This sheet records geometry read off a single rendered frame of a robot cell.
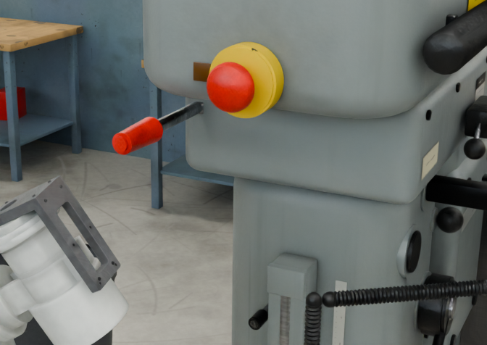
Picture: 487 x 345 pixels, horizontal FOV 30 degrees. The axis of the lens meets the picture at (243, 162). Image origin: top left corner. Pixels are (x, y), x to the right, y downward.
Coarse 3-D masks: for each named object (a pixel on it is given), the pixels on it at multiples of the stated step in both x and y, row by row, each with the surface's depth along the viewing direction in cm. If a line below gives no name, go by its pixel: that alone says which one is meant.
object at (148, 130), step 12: (192, 108) 87; (144, 120) 80; (156, 120) 80; (168, 120) 83; (180, 120) 85; (120, 132) 77; (132, 132) 77; (144, 132) 78; (156, 132) 80; (120, 144) 77; (132, 144) 77; (144, 144) 79
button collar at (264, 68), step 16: (240, 48) 72; (256, 48) 72; (240, 64) 73; (256, 64) 72; (272, 64) 72; (256, 80) 72; (272, 80) 72; (256, 96) 73; (272, 96) 72; (240, 112) 74; (256, 112) 73
